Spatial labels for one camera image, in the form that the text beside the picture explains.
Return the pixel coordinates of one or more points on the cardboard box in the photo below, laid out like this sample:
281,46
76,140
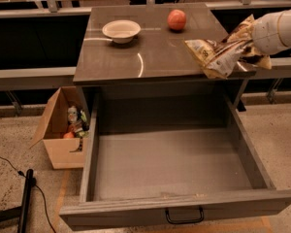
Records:
63,153

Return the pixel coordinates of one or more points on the brown chip bag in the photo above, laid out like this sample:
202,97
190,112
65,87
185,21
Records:
218,59

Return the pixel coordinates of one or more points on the black metal stand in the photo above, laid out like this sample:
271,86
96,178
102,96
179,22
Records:
21,212

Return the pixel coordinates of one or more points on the black drawer handle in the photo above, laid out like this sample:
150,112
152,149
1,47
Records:
184,216

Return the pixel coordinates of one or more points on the grey open drawer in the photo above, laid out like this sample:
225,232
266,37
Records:
134,172

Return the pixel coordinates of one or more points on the small orange fruit in box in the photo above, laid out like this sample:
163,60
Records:
69,135

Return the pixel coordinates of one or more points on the white paper bowl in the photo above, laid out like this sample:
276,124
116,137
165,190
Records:
121,31

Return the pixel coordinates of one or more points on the white packet in box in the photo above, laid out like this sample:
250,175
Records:
72,114

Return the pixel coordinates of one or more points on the red apple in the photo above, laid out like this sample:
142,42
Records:
176,20

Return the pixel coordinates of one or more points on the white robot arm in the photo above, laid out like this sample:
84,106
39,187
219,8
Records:
271,33

